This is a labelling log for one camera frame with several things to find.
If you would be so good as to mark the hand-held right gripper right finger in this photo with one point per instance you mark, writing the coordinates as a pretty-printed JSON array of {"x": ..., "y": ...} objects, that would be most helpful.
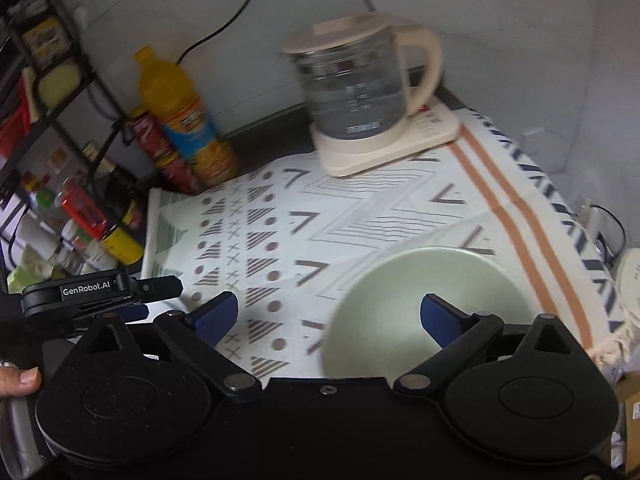
[{"x": 442, "y": 317}]

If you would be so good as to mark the person's left hand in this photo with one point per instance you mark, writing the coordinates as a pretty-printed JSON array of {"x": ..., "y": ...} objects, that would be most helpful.
[{"x": 20, "y": 382}]

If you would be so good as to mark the small cream bowl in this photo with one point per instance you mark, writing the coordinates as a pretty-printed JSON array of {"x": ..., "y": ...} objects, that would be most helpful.
[{"x": 400, "y": 285}]

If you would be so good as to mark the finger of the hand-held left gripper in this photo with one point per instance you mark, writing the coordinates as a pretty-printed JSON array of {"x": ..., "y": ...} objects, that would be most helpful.
[
  {"x": 134, "y": 312},
  {"x": 157, "y": 287}
]

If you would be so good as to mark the white appliance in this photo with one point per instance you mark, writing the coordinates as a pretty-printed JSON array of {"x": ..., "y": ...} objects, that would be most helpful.
[{"x": 629, "y": 285}]

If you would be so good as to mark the black metal rack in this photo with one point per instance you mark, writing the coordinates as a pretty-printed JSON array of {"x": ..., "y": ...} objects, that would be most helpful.
[{"x": 91, "y": 80}]

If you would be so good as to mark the yellow sponge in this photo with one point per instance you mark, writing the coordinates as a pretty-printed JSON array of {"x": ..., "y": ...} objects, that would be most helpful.
[{"x": 59, "y": 85}]

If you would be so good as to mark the yellow-lidded jar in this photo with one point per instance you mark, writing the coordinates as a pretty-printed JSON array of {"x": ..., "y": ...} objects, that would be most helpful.
[{"x": 122, "y": 245}]

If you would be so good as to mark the red drink can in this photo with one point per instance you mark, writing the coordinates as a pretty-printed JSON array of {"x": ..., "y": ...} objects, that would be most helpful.
[
  {"x": 147, "y": 132},
  {"x": 177, "y": 175}
]

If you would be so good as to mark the orange juice bottle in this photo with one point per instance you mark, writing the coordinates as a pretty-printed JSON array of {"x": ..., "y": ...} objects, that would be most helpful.
[{"x": 195, "y": 130}]

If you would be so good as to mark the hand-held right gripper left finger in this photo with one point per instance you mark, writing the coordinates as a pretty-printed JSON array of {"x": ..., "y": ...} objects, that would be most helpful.
[{"x": 215, "y": 316}]

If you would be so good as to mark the cardboard box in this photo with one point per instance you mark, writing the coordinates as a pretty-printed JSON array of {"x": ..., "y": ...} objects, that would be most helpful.
[{"x": 627, "y": 410}]

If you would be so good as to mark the cream kettle base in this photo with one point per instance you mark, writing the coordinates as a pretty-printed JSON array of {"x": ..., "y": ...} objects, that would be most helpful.
[{"x": 425, "y": 132}]

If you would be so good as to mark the patterned tablecloth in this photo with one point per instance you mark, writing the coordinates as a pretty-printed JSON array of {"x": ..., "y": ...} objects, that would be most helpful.
[{"x": 375, "y": 205}]

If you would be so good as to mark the red-capped bottle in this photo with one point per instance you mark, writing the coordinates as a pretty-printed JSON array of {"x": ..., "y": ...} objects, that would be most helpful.
[{"x": 84, "y": 212}]

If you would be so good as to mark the yellow label box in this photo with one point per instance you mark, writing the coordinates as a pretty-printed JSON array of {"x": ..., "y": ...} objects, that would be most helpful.
[{"x": 47, "y": 42}]

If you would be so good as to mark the dark sauce bottle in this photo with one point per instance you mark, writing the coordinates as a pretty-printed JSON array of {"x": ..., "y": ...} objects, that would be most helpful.
[{"x": 117, "y": 185}]

